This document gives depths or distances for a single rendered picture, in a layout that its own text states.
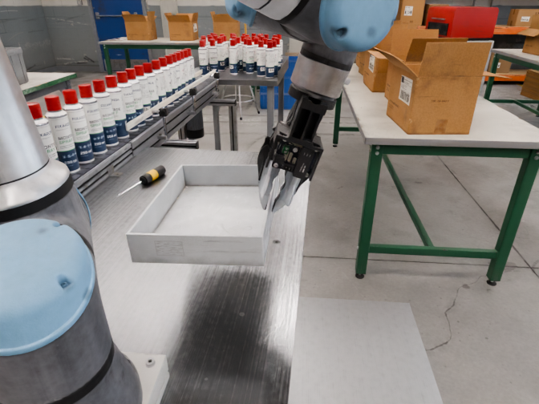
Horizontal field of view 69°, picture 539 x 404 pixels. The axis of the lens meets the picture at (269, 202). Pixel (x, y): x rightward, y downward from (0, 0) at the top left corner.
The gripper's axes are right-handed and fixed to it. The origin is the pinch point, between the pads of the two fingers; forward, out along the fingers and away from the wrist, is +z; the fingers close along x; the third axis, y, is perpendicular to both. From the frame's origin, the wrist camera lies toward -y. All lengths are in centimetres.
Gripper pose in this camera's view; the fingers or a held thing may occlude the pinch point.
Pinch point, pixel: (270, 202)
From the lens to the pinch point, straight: 67.1
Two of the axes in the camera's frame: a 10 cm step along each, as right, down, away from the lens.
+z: -3.1, 8.4, 4.4
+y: -0.3, 4.6, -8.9
